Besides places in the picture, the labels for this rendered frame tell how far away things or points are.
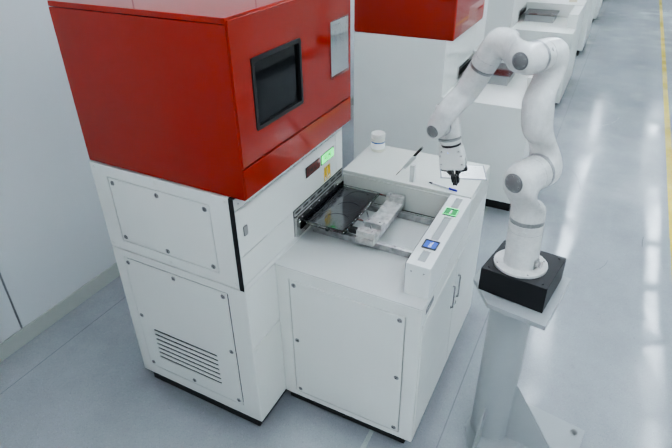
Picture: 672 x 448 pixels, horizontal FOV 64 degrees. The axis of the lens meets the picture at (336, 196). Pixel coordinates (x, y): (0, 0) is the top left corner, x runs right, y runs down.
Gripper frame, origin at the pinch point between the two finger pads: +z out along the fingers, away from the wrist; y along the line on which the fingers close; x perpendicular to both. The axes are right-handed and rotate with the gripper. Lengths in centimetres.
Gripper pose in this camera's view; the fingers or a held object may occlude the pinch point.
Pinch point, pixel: (455, 179)
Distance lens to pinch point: 217.9
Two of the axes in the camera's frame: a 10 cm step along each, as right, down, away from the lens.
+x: 4.6, -4.5, 7.7
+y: 8.7, 0.3, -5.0
